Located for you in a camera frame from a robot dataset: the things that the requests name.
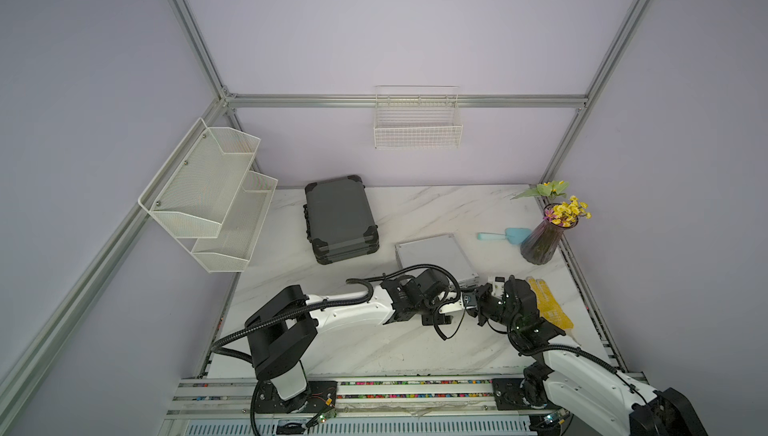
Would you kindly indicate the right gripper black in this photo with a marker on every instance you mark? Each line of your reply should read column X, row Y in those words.
column 476, row 300

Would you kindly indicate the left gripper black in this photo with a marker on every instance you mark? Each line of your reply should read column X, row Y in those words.
column 437, row 319

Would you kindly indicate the silver aluminium poker case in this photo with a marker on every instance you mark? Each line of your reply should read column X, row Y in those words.
column 442, row 250

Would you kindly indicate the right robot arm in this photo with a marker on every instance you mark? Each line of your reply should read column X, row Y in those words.
column 563, row 374

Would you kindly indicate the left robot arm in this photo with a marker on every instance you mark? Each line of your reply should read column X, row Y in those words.
column 275, row 338

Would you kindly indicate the dark grey poker case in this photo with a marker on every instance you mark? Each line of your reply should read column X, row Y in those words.
column 339, row 221

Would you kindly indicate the yellow dotted work glove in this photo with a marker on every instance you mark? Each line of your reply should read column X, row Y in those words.
column 548, row 306

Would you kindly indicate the teal plastic scoop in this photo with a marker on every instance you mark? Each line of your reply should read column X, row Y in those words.
column 514, row 236

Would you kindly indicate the purple glass vase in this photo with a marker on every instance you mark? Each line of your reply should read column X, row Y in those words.
column 540, row 246

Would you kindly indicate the yellow artificial flowers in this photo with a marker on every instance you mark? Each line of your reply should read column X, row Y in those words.
column 567, row 211

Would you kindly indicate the white two-tier mesh shelf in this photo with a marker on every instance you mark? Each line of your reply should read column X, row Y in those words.
column 210, row 199

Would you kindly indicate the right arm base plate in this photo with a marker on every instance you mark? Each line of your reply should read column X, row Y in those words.
column 520, row 394

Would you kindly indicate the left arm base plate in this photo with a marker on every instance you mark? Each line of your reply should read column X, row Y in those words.
column 266, row 399

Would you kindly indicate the white wire wall basket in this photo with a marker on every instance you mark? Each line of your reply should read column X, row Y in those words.
column 410, row 117

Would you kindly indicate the aluminium frame rail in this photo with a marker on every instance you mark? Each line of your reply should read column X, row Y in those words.
column 387, row 396

